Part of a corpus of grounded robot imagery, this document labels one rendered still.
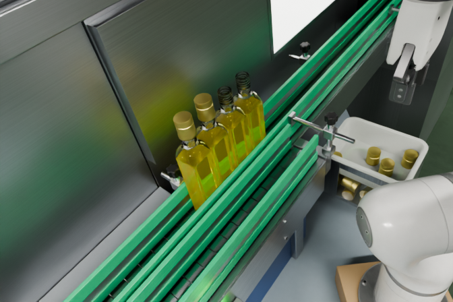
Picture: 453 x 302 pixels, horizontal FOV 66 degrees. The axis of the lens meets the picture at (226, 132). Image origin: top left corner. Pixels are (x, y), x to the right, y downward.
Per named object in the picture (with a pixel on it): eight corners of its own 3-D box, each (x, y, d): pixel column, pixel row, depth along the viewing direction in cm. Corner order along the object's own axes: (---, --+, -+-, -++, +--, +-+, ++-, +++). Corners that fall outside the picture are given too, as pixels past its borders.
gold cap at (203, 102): (205, 107, 70) (201, 89, 67) (219, 113, 68) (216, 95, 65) (194, 118, 68) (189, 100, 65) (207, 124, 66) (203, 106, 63)
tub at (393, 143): (346, 135, 108) (348, 114, 102) (423, 164, 96) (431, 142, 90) (318, 172, 99) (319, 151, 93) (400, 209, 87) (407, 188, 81)
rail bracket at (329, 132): (294, 133, 93) (293, 96, 85) (354, 158, 84) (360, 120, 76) (288, 140, 92) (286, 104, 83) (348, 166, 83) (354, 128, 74)
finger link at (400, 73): (417, 19, 47) (414, 44, 52) (392, 66, 46) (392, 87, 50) (427, 21, 46) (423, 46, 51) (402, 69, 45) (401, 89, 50)
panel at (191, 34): (331, -2, 126) (338, -114, 102) (339, 0, 124) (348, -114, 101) (147, 159, 81) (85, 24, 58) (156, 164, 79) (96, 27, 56)
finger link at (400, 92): (398, 62, 51) (389, 97, 56) (389, 73, 50) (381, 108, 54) (420, 67, 50) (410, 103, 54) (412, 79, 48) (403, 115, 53)
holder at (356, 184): (328, 147, 116) (331, 112, 106) (416, 182, 102) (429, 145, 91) (302, 181, 108) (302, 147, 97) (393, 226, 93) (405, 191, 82)
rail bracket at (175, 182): (176, 188, 87) (162, 152, 78) (196, 201, 83) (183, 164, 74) (165, 199, 85) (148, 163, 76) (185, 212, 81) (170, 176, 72)
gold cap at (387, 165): (394, 171, 94) (397, 160, 91) (389, 180, 92) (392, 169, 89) (381, 166, 96) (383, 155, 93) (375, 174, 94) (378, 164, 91)
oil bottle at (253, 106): (251, 147, 93) (242, 82, 78) (269, 156, 90) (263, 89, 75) (238, 162, 90) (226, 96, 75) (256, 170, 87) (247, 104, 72)
